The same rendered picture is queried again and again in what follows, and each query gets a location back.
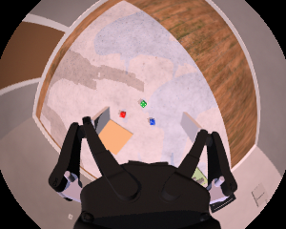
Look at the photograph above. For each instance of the red die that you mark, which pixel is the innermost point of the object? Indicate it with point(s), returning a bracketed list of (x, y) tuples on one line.
[(123, 114)]

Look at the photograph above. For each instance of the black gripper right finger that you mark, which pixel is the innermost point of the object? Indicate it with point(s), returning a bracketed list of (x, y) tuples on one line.
[(221, 182)]

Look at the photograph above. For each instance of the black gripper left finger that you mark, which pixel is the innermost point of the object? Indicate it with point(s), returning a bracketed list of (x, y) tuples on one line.
[(65, 177)]

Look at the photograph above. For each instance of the blue die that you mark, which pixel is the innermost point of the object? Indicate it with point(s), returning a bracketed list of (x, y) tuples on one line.
[(152, 121)]

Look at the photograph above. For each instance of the orange flat mat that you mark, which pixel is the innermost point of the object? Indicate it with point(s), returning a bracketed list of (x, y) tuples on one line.
[(114, 137)]

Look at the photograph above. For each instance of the green die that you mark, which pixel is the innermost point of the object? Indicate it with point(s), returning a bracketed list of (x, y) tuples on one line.
[(143, 104)]

